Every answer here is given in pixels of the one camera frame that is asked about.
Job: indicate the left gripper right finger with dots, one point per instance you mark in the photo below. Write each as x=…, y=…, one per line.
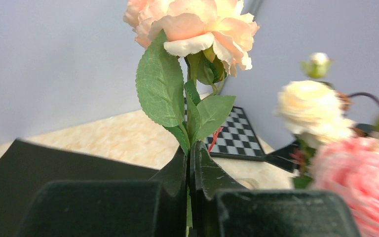
x=222, y=207

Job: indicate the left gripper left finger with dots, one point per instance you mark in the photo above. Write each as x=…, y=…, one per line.
x=111, y=206

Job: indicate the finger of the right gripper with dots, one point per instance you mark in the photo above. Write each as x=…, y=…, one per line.
x=282, y=158

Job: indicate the white flower stem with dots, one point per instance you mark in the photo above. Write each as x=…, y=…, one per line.
x=312, y=110

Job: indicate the large pink peony stem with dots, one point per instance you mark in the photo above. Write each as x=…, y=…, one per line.
x=350, y=168

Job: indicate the peach flower stem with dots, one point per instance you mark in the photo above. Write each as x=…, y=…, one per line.
x=190, y=46

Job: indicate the black wrapping sheet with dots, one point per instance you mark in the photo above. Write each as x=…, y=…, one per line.
x=26, y=167

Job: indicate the orange rose stem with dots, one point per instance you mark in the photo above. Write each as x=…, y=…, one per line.
x=346, y=102

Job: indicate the white ribbon strip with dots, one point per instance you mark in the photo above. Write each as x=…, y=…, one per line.
x=249, y=183

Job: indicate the black white checkerboard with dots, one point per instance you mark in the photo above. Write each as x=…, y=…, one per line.
x=236, y=140

